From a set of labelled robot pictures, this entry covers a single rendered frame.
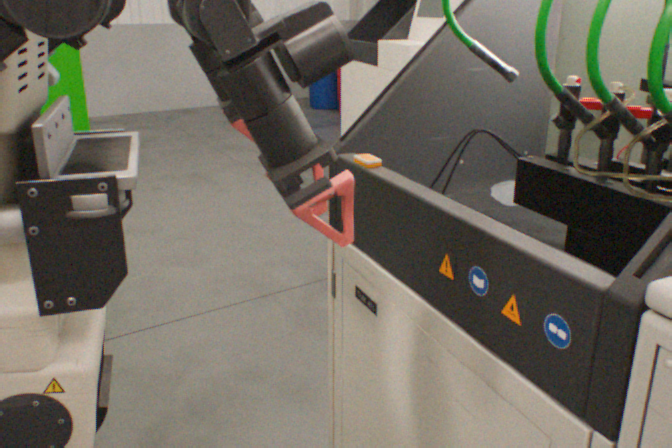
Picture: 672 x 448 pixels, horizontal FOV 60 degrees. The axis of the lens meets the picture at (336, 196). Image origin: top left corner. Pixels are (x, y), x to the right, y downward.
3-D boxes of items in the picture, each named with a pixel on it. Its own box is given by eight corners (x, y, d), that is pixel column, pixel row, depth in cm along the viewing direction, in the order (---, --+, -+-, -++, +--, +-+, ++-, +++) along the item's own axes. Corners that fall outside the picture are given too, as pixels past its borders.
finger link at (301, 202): (360, 211, 65) (323, 140, 61) (384, 234, 58) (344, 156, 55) (307, 243, 64) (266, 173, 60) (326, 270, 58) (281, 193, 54)
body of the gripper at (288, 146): (314, 140, 66) (283, 83, 63) (341, 163, 57) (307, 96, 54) (264, 170, 65) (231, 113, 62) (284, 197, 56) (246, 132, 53)
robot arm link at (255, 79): (208, 64, 58) (214, 70, 53) (268, 30, 59) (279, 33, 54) (242, 123, 61) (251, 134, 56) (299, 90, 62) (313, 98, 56)
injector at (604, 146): (570, 227, 91) (589, 91, 84) (593, 222, 93) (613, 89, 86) (585, 233, 88) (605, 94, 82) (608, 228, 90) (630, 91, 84)
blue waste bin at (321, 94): (296, 105, 734) (295, 42, 709) (336, 101, 764) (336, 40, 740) (320, 112, 685) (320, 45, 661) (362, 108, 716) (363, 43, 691)
